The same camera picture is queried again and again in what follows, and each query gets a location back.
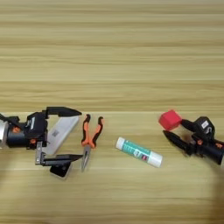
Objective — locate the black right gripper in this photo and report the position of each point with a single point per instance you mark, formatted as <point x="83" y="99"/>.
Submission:
<point x="208" y="147"/>

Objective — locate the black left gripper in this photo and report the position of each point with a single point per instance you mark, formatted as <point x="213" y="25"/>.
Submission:
<point x="19" y="137"/>

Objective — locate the white rectangular device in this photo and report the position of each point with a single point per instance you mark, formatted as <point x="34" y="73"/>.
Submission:
<point x="61" y="132"/>

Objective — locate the red cube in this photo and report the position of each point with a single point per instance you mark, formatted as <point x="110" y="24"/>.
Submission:
<point x="170" y="120"/>

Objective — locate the white green glue stick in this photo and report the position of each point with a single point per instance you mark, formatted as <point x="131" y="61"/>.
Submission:
<point x="137" y="151"/>

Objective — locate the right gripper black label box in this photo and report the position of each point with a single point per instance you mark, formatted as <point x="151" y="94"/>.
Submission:
<point x="205" y="126"/>

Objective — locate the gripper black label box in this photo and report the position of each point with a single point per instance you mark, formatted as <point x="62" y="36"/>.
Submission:
<point x="205" y="126"/>
<point x="36" y="125"/>

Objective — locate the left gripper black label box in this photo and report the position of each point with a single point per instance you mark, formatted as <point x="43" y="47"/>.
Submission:
<point x="36" y="125"/>

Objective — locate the orange black needle-nose pliers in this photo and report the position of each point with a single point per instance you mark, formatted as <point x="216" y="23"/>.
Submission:
<point x="97" y="131"/>

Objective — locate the small black square device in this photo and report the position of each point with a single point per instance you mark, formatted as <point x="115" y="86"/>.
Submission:
<point x="59" y="172"/>

